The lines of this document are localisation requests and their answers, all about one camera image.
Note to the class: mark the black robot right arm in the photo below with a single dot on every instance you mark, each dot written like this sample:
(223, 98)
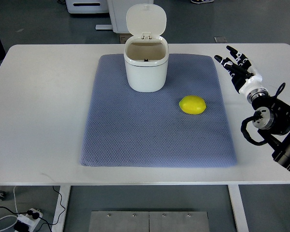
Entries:
(272, 119)

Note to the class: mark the white trash bin open lid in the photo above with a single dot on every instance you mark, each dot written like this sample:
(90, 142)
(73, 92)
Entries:
(146, 53)

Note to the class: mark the white table leg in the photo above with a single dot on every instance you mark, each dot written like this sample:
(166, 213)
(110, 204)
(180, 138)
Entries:
(61, 209)
(238, 208)

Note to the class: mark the grey floor socket plate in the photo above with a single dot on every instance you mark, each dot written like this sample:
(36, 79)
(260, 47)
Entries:
(220, 39)

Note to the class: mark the white power strip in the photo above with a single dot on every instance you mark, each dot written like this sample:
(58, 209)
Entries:
(29, 221)

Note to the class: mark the grey metal floor plate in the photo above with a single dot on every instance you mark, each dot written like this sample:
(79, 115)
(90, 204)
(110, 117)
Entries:
(148, 221)

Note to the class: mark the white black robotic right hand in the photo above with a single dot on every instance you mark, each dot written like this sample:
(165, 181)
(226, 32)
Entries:
(241, 70)

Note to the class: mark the white cabinet in background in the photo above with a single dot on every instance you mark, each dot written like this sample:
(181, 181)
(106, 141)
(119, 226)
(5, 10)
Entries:
(117, 11)

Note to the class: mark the blue grey mesh mat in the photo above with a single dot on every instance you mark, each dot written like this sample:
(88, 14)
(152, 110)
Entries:
(126, 128)

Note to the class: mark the white left table leg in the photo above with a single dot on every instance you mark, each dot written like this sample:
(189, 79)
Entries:
(61, 209)

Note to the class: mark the white appliance with slot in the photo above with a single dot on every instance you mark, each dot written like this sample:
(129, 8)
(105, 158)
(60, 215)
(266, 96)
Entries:
(87, 6)

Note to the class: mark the white right table leg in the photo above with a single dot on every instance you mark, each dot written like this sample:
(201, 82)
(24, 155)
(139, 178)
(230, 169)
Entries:
(238, 208)

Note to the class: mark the yellow lemon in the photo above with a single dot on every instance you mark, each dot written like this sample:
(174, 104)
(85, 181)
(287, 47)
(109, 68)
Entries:
(192, 104)

